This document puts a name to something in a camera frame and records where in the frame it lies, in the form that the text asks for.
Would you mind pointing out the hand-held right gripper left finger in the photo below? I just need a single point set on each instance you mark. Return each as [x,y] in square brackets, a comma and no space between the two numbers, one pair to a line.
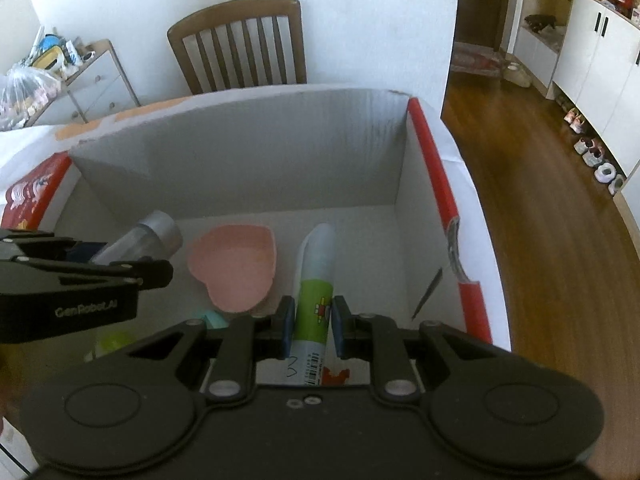
[287,322]

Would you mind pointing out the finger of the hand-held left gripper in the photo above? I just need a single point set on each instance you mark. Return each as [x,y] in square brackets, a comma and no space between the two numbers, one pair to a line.
[150,272]
[90,250]

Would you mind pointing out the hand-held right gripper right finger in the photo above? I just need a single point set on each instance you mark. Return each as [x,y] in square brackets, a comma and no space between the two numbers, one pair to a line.
[338,327]

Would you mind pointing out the small spice jar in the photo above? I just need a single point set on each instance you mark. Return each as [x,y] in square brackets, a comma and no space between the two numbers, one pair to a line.
[150,232]

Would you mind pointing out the white pen with green label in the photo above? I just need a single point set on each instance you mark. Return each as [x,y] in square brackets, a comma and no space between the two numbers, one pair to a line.
[315,260]

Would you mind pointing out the pink heart-shaped dish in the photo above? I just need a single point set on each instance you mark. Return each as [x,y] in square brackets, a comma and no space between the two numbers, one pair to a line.
[232,265]

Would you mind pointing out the red cardboard box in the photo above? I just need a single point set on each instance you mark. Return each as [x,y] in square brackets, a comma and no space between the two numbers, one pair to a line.
[250,170]

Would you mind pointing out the white cardboard box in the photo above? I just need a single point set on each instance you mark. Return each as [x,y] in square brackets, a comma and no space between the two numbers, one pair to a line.
[30,145]

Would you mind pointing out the white drawer cabinet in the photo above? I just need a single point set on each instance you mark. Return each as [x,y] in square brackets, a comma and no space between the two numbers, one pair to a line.
[100,95]

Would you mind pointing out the clear plastic bag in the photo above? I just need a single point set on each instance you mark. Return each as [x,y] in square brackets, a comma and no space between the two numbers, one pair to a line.
[25,90]

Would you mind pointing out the white tube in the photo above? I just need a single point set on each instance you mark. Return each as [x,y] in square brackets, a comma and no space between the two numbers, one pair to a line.
[73,52]

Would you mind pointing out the blue and yellow package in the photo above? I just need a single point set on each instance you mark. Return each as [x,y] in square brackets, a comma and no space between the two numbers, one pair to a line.
[49,52]

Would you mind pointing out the brown wooden chair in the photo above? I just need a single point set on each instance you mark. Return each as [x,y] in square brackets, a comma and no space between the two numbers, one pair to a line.
[235,10]

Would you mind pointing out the patterned floor rug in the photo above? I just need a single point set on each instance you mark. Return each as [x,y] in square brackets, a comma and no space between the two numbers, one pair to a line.
[475,60]

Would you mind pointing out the row of shoes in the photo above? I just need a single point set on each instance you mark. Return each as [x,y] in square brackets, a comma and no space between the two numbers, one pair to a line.
[590,150]

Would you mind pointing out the black item on bench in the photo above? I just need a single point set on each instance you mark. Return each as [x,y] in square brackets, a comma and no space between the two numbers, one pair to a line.
[540,21]

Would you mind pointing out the white wall cabinet unit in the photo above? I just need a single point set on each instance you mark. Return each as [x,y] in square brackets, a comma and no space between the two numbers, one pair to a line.
[590,60]

